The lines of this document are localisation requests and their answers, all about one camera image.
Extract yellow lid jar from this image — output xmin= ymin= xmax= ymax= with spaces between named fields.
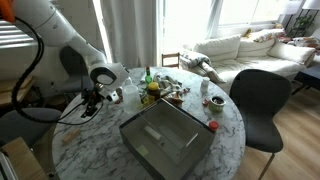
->
xmin=146 ymin=81 xmax=162 ymax=103

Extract dark open cardboard box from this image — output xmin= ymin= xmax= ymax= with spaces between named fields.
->
xmin=119 ymin=98 xmax=217 ymax=180

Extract black coffee table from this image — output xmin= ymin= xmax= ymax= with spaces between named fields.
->
xmin=293 ymin=64 xmax=320 ymax=96

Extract white paper roll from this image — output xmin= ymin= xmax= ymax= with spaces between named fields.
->
xmin=143 ymin=125 xmax=162 ymax=141

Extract brown snack packet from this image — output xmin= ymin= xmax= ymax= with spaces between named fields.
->
xmin=166 ymin=91 xmax=184 ymax=104

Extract patterned throw blanket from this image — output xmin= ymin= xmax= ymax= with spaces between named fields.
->
xmin=288 ymin=35 xmax=320 ymax=51

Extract black plant stand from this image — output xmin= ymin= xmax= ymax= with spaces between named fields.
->
xmin=286 ymin=9 xmax=316 ymax=38

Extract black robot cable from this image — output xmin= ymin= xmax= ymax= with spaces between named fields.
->
xmin=11 ymin=16 xmax=104 ymax=126

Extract white curtain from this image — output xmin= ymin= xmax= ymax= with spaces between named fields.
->
xmin=99 ymin=0 xmax=159 ymax=69

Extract white sofa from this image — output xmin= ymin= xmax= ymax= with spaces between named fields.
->
xmin=183 ymin=28 xmax=317 ymax=96

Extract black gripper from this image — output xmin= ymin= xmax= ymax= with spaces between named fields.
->
xmin=80 ymin=84 xmax=107 ymax=118

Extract crumpled cloth on plate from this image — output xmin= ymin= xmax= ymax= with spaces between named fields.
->
xmin=153 ymin=73 xmax=184 ymax=98

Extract wooden chair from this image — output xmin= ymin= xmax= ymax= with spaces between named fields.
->
xmin=161 ymin=52 xmax=181 ymax=69

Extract large clear plastic pitcher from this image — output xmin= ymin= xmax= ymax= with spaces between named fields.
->
xmin=122 ymin=84 xmax=143 ymax=115

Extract dark shell dining chair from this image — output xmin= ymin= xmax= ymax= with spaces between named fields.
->
xmin=229 ymin=68 xmax=293 ymax=180

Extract red round lid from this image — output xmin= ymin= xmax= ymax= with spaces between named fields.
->
xmin=208 ymin=120 xmax=220 ymax=132

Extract light wooden block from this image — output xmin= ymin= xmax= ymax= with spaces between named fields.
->
xmin=61 ymin=128 xmax=81 ymax=145

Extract grey padded office chair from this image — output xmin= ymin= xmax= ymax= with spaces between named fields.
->
xmin=0 ymin=107 xmax=63 ymax=148

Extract light wooden board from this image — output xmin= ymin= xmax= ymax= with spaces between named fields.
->
xmin=0 ymin=136 xmax=49 ymax=180

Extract white window blinds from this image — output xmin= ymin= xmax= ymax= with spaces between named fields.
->
xmin=0 ymin=19 xmax=39 ymax=49

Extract wooden desk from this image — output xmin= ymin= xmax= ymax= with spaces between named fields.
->
xmin=0 ymin=75 xmax=36 ymax=108

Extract dark grey office chair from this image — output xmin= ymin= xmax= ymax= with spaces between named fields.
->
xmin=51 ymin=44 xmax=96 ymax=101

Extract floral cushion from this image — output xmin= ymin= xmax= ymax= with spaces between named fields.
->
xmin=253 ymin=28 xmax=287 ymax=44

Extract green bottle red cap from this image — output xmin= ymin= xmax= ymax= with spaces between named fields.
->
xmin=144 ymin=65 xmax=153 ymax=85

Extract folded grey blanket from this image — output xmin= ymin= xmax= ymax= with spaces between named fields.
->
xmin=179 ymin=49 xmax=226 ymax=84

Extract small white pill bottle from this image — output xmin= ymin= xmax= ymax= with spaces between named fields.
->
xmin=200 ymin=76 xmax=211 ymax=94

